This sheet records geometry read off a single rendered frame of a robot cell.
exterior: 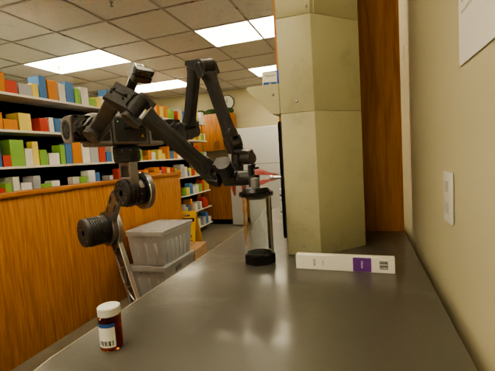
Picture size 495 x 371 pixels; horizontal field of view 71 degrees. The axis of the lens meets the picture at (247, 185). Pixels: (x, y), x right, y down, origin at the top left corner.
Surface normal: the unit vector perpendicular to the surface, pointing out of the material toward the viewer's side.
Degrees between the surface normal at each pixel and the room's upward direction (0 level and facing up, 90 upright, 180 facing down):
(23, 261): 90
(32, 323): 90
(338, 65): 90
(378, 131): 90
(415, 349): 0
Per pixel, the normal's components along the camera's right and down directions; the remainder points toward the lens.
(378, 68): -0.31, 0.10
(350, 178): 0.45, 0.04
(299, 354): -0.06, -0.99
